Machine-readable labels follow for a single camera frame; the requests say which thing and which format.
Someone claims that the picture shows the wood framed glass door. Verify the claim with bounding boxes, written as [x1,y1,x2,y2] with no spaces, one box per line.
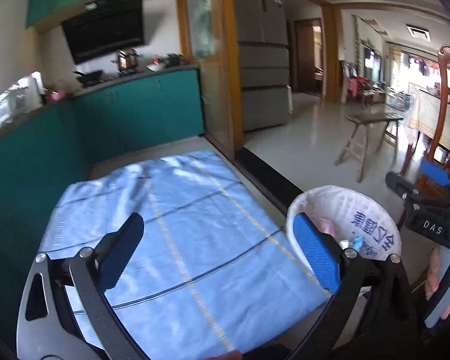
[176,0,244,158]

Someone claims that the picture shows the white lined waste bin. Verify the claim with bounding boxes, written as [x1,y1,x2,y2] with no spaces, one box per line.
[286,185,403,271]

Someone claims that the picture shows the white play fence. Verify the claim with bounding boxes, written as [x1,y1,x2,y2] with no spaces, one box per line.
[386,90,417,111]

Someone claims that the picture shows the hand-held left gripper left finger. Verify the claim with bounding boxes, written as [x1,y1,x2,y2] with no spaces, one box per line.
[17,212,147,360]

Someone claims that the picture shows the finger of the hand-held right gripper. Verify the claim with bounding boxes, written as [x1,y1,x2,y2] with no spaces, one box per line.
[420,160,450,186]
[385,172,422,200]

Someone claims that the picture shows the chair with pink clothes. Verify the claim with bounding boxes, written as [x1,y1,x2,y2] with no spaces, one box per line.
[339,60,376,106]

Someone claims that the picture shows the white dish rack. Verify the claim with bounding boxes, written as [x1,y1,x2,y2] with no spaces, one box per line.
[0,84,29,134]

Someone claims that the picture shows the teal base cabinets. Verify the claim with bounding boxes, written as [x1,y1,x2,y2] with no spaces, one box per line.
[0,64,206,346]

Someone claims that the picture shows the person's right hand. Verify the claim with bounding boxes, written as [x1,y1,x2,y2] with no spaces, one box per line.
[424,247,450,297]

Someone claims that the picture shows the steel cooking pot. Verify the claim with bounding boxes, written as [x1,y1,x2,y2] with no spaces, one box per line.
[115,48,140,76]

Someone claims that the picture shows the white countertop appliance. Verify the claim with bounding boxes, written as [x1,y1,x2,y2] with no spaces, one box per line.
[17,71,46,106]

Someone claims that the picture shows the ceiling air vent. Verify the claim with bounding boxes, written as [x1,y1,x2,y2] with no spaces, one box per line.
[406,24,433,43]

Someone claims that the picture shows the black wok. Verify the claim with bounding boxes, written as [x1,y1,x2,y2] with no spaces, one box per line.
[73,68,104,85]

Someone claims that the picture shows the cloth covered dining table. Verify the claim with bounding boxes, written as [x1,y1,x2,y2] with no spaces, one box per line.
[407,88,450,151]

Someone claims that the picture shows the black range hood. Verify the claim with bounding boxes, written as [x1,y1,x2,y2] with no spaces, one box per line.
[61,0,145,65]

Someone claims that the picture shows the blue checked tablecloth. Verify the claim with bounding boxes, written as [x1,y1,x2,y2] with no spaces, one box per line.
[37,150,331,360]

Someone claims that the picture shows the wooden room door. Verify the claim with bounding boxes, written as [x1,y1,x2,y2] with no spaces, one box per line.
[294,18,325,96]

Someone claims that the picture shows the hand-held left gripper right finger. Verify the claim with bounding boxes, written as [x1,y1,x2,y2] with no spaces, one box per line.
[285,212,432,360]

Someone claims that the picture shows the black gas hob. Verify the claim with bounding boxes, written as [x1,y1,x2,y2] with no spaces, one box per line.
[75,73,143,87]

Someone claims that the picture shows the wooden bench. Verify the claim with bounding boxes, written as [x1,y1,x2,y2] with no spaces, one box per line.
[334,112,405,184]

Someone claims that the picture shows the person's left hand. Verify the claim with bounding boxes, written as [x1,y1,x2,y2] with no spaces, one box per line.
[206,350,244,360]

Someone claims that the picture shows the grey refrigerator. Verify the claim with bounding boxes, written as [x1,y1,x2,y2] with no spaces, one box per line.
[230,0,291,133]

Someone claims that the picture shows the green vine garland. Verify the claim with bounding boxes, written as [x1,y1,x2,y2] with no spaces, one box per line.
[354,15,363,72]

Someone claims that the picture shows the reddish wooden chair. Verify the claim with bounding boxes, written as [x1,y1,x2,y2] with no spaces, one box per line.
[397,45,450,229]

